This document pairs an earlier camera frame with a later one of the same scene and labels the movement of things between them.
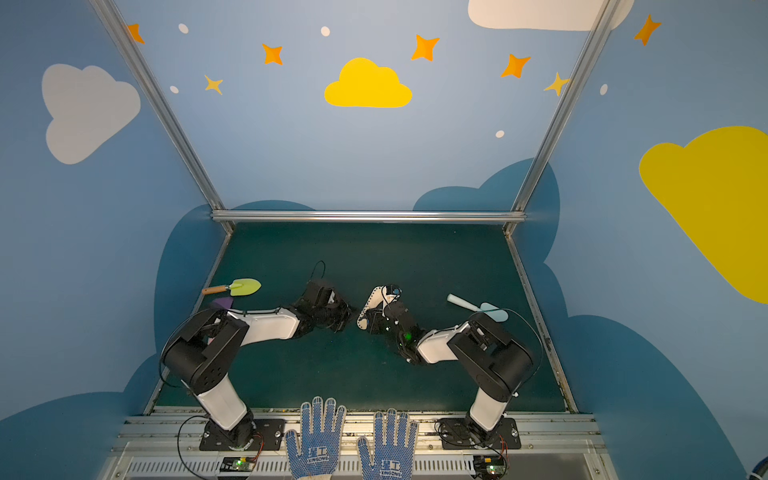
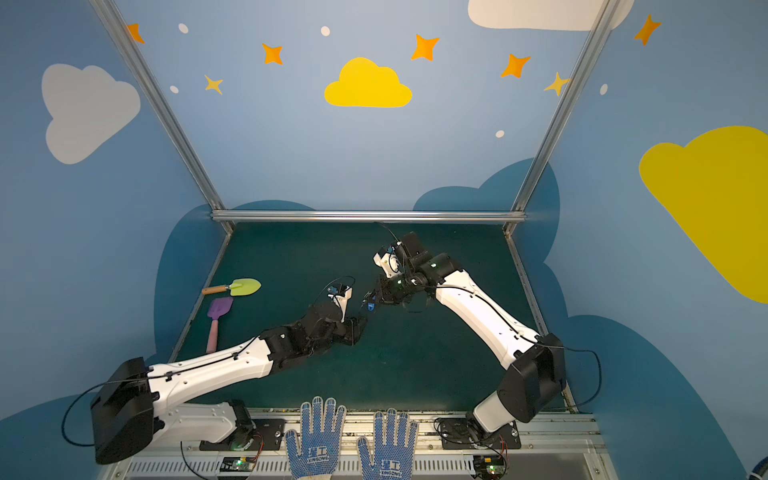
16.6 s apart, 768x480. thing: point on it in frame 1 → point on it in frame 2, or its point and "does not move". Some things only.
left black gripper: (335, 308) → (347, 327)
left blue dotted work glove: (321, 440) does not move
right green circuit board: (489, 466) does not move
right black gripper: (381, 315) → (384, 288)
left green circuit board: (237, 464) does not move
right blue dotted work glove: (394, 450) does not move
